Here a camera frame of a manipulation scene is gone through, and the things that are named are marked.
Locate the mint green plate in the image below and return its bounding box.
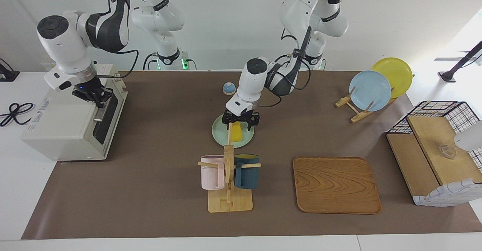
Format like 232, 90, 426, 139
212, 114, 255, 149

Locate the yellow corn cob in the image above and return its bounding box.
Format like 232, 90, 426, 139
230, 122, 244, 142

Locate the oven door with glass window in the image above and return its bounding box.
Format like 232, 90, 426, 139
90, 82, 128, 146

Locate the white toaster oven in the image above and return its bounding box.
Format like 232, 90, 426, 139
21, 64, 128, 162

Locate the dark teal mug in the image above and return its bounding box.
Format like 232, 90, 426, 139
233, 154, 260, 190

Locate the pink mug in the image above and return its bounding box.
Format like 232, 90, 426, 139
200, 155, 226, 190

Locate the wooden mug rack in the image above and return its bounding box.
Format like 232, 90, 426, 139
198, 122, 261, 213

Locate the black clamp base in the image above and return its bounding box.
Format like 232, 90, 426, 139
0, 58, 20, 82

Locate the brown table mat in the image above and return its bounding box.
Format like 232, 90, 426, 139
21, 70, 482, 240

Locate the wooden serving tray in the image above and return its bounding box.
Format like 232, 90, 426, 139
293, 157, 382, 214

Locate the wooden plate rack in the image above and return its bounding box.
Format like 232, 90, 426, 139
335, 74, 415, 123

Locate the light blue plate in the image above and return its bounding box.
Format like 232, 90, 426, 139
349, 70, 392, 112

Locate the yellow plate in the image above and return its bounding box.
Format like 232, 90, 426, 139
372, 57, 413, 99

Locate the wooden two-tier shelf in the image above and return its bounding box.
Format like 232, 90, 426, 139
386, 116, 482, 199

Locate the small clear glass dish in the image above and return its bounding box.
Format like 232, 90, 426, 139
439, 145, 457, 159

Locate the black stand leg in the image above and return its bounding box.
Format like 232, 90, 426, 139
438, 40, 482, 83

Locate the wooden shelf unit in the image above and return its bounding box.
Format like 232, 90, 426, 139
412, 178, 482, 207

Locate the white rounded device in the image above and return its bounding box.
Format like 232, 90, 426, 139
454, 120, 482, 152

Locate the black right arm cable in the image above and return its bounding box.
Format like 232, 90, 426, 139
99, 0, 140, 80

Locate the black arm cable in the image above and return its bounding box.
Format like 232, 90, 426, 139
260, 25, 313, 108
99, 0, 140, 80

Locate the black looped cable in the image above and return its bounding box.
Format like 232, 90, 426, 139
0, 102, 35, 127

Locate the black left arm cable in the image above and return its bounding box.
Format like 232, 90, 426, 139
260, 25, 313, 108

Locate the black wire grid basket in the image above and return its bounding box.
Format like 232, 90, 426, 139
388, 100, 482, 169

